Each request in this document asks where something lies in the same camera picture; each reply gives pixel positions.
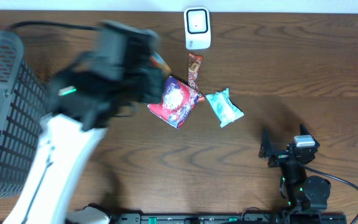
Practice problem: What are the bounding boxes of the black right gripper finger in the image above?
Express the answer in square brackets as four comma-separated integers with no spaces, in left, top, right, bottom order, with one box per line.
[300,124,310,136]
[260,128,272,152]

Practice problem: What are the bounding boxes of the red purple snack bag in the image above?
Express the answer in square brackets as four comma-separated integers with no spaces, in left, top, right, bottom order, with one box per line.
[147,76,198,129]

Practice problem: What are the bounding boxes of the red chocolate bar wrapper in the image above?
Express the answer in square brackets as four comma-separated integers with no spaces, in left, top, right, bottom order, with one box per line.
[188,52,205,102]

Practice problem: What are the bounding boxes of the mint green snack packet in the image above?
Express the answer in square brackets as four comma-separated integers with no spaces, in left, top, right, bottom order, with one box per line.
[205,88,244,128]

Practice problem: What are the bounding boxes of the small orange juice carton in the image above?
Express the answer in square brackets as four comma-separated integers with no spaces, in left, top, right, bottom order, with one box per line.
[150,52,172,77]

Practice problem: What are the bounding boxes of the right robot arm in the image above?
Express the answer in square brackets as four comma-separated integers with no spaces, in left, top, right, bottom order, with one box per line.
[259,125,331,223]

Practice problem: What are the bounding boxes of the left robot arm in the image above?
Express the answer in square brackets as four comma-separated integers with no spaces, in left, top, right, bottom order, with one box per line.
[6,21,164,223]

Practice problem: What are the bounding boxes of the white barcode scanner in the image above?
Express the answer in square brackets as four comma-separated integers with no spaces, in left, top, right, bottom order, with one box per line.
[183,7,211,50]

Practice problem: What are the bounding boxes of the grey plastic mesh basket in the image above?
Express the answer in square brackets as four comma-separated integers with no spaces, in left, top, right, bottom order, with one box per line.
[0,31,47,198]

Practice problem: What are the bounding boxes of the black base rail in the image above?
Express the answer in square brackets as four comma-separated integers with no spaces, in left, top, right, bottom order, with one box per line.
[110,212,347,224]

